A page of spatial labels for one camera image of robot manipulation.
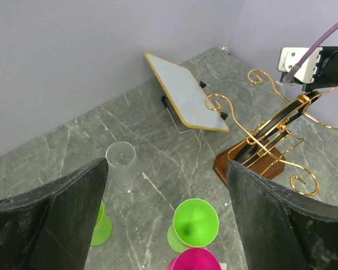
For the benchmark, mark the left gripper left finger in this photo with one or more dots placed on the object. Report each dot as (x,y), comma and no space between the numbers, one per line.
(50,227)

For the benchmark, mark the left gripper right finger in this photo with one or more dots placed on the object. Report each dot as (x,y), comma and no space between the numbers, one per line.
(280,228)

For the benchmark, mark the green wine glass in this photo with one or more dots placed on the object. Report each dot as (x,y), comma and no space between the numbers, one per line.
(103,227)
(195,224)

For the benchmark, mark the gold wire glass rack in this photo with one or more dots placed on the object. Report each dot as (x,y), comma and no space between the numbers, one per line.
(264,148)

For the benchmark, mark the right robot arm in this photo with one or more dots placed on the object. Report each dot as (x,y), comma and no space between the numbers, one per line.
(327,74)

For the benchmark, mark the pink wine glass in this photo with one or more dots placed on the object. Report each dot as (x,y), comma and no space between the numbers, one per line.
(197,258)

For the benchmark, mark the clear glass at back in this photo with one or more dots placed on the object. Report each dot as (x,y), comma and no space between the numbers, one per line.
(122,160)

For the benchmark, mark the gold framed mirror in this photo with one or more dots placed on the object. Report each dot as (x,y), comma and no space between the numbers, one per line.
(185,95)

